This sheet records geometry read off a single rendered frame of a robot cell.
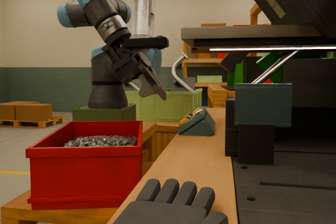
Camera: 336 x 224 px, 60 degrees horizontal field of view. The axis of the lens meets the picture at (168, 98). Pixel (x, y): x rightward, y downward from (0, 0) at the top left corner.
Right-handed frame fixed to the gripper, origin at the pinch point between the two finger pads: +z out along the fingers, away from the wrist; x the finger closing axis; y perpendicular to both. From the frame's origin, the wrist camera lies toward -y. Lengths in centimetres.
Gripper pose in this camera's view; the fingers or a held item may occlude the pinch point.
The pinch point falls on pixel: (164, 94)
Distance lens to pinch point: 77.5
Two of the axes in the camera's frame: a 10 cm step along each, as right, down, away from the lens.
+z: 5.5, 8.3, -0.2
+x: -1.7, 0.9, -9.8
